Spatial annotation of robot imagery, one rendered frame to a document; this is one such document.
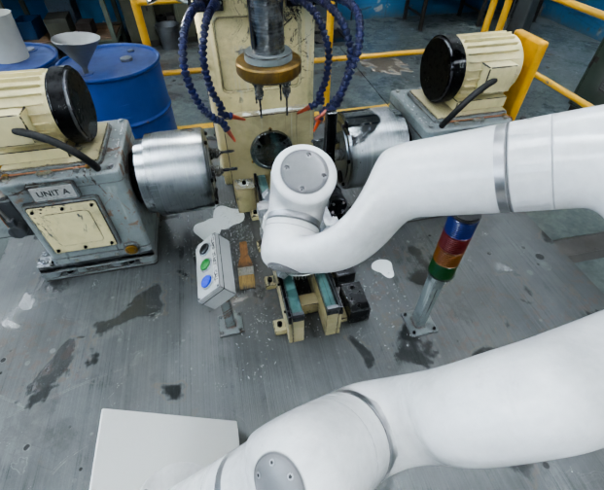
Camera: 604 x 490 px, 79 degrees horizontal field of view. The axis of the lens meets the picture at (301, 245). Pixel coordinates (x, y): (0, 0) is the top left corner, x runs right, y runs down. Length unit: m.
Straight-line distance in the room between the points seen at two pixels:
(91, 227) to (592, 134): 1.10
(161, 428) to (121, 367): 0.34
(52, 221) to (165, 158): 0.34
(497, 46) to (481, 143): 0.92
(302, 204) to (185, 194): 0.69
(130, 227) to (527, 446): 1.06
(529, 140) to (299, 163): 0.25
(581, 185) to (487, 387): 0.19
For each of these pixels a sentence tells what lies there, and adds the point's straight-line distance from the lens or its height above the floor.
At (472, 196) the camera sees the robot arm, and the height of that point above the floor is 1.48.
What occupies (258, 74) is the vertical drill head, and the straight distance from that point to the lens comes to 1.05.
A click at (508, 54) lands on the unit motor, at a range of 1.32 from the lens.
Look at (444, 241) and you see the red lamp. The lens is 0.85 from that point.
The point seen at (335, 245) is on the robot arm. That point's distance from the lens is 0.42.
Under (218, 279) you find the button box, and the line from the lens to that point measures 0.81.
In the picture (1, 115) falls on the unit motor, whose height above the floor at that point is 1.32.
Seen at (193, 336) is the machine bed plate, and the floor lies 0.80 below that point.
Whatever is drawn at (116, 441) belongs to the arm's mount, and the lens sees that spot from 0.77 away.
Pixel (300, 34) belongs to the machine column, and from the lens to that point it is 1.32.
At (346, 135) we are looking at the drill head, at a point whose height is 1.13.
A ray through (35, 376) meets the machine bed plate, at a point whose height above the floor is 0.80.
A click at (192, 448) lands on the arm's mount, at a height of 0.93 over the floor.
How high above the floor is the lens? 1.71
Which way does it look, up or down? 46 degrees down
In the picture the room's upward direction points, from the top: straight up
